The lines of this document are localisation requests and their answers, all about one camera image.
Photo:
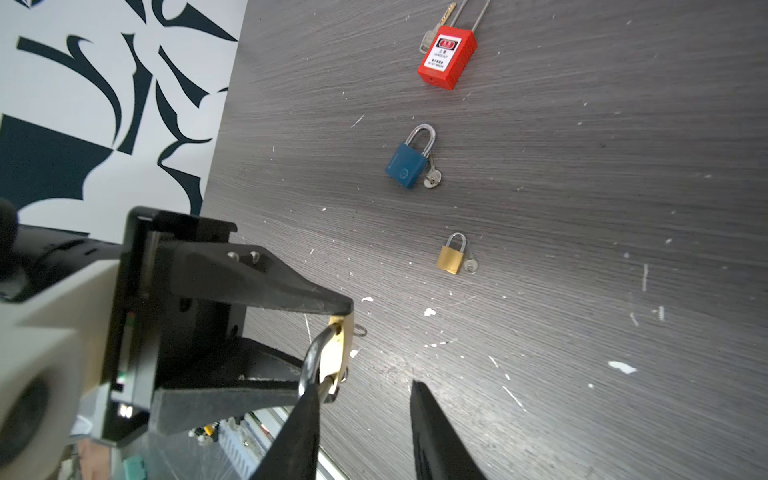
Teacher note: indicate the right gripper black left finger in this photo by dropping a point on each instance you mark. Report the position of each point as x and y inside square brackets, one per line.
[294, 453]

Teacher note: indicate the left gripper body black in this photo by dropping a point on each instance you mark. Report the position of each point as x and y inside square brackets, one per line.
[150, 339]

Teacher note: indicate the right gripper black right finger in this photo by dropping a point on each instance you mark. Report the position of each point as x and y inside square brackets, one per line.
[438, 450]

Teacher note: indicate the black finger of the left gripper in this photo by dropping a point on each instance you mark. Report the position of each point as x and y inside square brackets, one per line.
[238, 376]
[208, 274]

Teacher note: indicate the large brass padlock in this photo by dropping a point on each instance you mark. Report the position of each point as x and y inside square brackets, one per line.
[326, 361]

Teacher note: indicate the blue padlock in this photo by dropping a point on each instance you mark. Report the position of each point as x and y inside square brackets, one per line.
[407, 164]

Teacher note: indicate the red padlock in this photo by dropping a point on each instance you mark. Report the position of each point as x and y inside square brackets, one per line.
[450, 52]

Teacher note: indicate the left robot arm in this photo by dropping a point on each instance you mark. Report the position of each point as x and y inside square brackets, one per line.
[35, 258]

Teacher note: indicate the white slotted cable duct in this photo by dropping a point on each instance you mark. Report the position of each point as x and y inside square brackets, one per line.
[240, 447]

